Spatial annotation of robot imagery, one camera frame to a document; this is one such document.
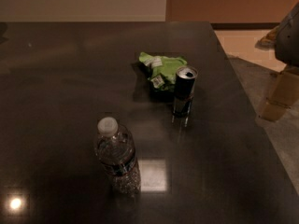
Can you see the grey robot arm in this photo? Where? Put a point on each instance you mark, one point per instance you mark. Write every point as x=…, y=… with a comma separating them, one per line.
x=287, y=39

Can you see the cardboard box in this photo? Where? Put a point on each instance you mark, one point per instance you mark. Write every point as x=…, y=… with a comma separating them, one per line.
x=281, y=95

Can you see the clear plastic water bottle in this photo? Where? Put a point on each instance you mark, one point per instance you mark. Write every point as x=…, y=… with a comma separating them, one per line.
x=115, y=149

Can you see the green snack bag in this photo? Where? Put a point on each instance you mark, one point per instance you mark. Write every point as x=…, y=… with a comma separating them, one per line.
x=162, y=70

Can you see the black silver drink can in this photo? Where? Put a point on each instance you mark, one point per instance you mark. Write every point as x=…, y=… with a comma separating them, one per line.
x=183, y=92

